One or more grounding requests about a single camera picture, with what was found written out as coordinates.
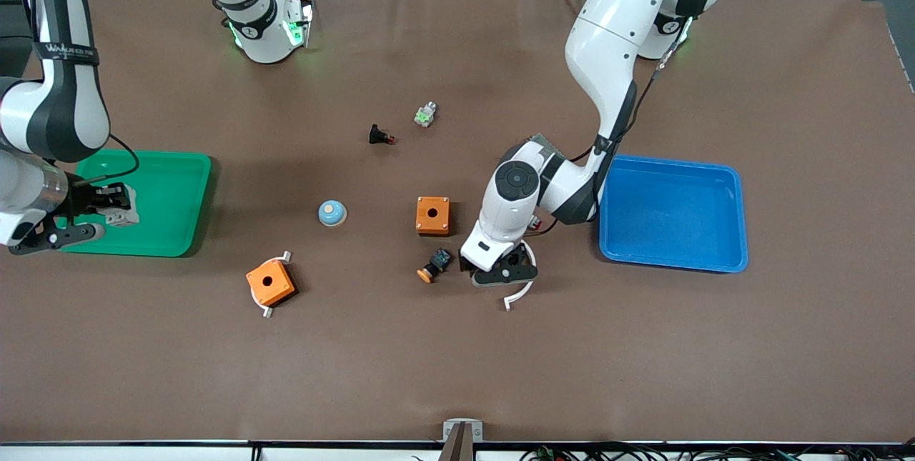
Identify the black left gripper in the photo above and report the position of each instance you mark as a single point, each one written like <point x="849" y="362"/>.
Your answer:
<point x="513" y="259"/>

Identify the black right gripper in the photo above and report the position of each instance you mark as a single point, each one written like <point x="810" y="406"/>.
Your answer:
<point x="84" y="199"/>

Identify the white red circuit breaker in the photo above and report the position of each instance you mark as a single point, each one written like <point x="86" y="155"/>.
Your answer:
<point x="123" y="216"/>

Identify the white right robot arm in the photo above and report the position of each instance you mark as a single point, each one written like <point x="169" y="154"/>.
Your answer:
<point x="64" y="89"/>

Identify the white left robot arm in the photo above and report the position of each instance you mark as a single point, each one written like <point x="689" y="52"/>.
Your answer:
<point x="615" y="18"/>

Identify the red white indicator light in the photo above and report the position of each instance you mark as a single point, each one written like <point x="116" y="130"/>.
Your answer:
<point x="535" y="221"/>

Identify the green plastic tray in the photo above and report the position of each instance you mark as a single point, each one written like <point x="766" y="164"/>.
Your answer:
<point x="164" y="196"/>

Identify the orange black push button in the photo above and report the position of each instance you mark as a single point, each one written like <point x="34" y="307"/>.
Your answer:
<point x="436" y="264"/>

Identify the orange push button box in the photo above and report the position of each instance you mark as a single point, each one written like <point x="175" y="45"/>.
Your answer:
<point x="270" y="284"/>
<point x="433" y="216"/>

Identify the brown table cover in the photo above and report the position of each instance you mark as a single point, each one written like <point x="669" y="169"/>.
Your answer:
<point x="457" y="361"/>

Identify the blue plastic tray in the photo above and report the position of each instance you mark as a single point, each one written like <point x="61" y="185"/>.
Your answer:
<point x="672" y="218"/>

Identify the green white indicator light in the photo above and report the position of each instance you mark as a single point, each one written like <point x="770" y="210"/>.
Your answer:
<point x="425" y="115"/>

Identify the black small connector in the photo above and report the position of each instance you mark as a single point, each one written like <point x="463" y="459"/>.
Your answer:
<point x="377" y="135"/>

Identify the blue round buzzer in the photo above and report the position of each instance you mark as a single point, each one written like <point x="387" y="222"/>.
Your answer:
<point x="332" y="214"/>

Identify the large white curved bracket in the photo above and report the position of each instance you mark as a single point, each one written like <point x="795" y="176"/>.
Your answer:
<point x="525" y="293"/>

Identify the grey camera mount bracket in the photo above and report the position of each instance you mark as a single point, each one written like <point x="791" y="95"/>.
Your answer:
<point x="462" y="439"/>

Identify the small white curved bracket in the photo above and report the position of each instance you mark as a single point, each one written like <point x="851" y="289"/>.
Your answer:
<point x="269" y="312"/>

